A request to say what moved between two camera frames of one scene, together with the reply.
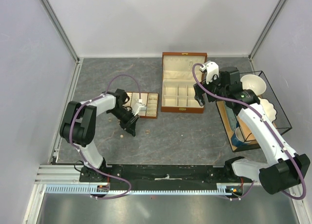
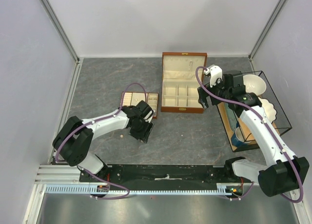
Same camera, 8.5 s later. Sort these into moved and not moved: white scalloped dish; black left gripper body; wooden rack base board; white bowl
Moved: black left gripper body
Not moved: wooden rack base board; white bowl; white scalloped dish
